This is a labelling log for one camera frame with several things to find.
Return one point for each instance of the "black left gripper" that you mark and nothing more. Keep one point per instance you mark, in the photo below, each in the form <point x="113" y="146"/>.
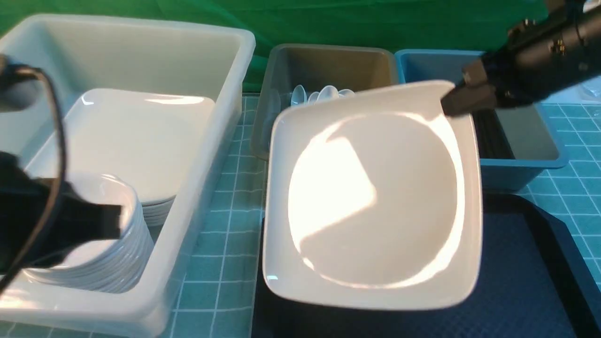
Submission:
<point x="61" y="226"/>

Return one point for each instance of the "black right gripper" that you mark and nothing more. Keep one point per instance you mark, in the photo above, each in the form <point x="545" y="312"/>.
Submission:
<point x="501" y="79"/>

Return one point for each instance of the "large white square plate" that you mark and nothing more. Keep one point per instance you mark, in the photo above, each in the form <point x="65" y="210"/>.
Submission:
<point x="374" y="202"/>

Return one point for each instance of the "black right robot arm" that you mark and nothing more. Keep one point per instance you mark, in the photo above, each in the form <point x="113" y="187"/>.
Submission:
<point x="569" y="43"/>

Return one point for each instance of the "pile of black chopsticks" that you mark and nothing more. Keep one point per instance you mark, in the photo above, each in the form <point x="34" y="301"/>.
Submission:
<point x="491" y="139"/>

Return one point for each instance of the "blue plastic chopstick bin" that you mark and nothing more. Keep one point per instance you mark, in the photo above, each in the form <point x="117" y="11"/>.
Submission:
<point x="535" y="145"/>

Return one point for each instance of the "green backdrop cloth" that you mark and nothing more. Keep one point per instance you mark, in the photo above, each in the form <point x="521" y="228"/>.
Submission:
<point x="471" y="25"/>

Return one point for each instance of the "stack of small white bowls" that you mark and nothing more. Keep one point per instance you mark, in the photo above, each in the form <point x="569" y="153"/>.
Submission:
<point x="112" y="266"/>

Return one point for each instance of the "brown plastic spoon bin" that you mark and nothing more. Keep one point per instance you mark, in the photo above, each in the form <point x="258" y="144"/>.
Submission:
<point x="315" y="66"/>

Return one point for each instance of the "stack of white square plates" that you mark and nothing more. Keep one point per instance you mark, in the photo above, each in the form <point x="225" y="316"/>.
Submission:
<point x="146" y="140"/>

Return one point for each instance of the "large white plastic tub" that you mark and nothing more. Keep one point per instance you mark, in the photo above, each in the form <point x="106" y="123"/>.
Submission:
<point x="81" y="53"/>

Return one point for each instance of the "pile of white spoons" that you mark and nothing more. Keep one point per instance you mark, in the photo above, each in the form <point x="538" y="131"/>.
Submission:
<point x="300" y="96"/>

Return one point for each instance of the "black plastic serving tray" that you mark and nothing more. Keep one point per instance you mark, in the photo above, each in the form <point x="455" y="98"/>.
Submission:
<point x="533" y="283"/>

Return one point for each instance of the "green checkered tablecloth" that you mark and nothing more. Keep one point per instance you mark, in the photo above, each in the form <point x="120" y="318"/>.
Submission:
<point x="217" y="287"/>

